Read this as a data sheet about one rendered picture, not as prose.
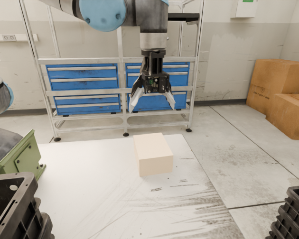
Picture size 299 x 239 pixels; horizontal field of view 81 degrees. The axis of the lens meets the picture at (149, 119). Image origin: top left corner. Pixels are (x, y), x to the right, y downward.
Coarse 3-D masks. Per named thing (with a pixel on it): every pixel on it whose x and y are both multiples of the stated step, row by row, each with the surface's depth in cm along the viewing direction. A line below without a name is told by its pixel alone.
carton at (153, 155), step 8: (136, 136) 72; (144, 136) 72; (152, 136) 72; (160, 136) 72; (136, 144) 67; (144, 144) 67; (152, 144) 67; (160, 144) 67; (136, 152) 65; (144, 152) 62; (152, 152) 62; (160, 152) 62; (168, 152) 62; (136, 160) 68; (144, 160) 59; (152, 160) 60; (160, 160) 61; (168, 160) 61; (144, 168) 61; (152, 168) 61; (160, 168) 62; (168, 168) 63
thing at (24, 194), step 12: (0, 180) 30; (12, 180) 30; (24, 180) 29; (36, 180) 31; (24, 192) 27; (12, 204) 26; (24, 204) 27; (0, 216) 23; (12, 216) 24; (0, 228) 22; (12, 228) 24
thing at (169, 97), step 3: (162, 93) 58; (165, 93) 58; (168, 93) 56; (165, 96) 59; (168, 96) 58; (171, 96) 59; (168, 99) 59; (171, 99) 56; (168, 102) 61; (171, 102) 60; (174, 102) 56; (171, 105) 60; (174, 105) 60; (171, 108) 61
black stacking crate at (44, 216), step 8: (0, 184) 30; (8, 184) 30; (16, 184) 30; (0, 192) 31; (8, 192) 31; (0, 200) 31; (8, 200) 32; (32, 200) 31; (40, 200) 33; (0, 208) 32; (32, 208) 30; (24, 216) 28; (32, 216) 30; (40, 216) 34; (24, 224) 28; (32, 224) 31; (40, 224) 32; (16, 232) 26; (24, 232) 27; (32, 232) 30; (40, 232) 32
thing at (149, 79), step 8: (152, 56) 46; (160, 56) 47; (152, 64) 49; (160, 64) 50; (144, 72) 52; (152, 72) 50; (160, 72) 50; (144, 80) 50; (152, 80) 50; (160, 80) 50; (168, 80) 50; (144, 88) 51; (152, 88) 50; (160, 88) 51; (168, 88) 51
